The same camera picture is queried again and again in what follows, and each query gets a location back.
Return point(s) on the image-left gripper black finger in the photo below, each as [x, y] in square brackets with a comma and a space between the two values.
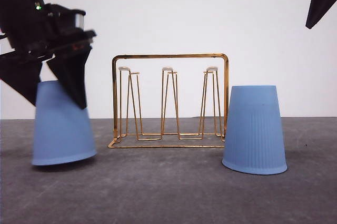
[22, 74]
[69, 68]

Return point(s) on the gold wire cup rack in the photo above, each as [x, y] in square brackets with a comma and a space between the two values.
[170, 100]

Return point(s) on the blue ribbed cup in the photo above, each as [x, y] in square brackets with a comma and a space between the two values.
[62, 130]
[253, 138]

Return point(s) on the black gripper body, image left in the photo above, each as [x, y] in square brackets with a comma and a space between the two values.
[36, 29]

